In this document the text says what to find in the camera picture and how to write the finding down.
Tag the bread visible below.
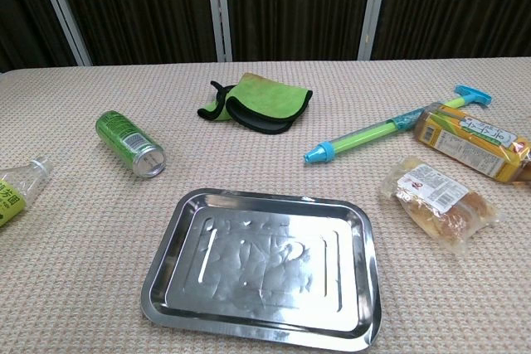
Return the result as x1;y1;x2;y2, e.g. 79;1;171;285
381;156;502;254

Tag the silver metal tray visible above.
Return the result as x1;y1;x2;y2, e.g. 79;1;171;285
139;187;382;352

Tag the green microfibre cloth black trim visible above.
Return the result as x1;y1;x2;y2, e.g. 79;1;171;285
197;72;314;136

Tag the green blue water pump toy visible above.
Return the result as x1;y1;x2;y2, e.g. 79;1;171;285
303;85;495;167

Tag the green drink can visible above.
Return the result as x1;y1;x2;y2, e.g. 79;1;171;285
95;109;167;179

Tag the yellow packaged snack box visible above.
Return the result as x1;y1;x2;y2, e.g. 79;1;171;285
413;101;531;184

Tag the clear bottle green label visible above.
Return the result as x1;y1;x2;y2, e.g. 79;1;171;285
0;156;54;229

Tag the grey partition post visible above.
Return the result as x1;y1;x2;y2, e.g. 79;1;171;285
32;0;93;67
356;0;392;61
204;0;234;63

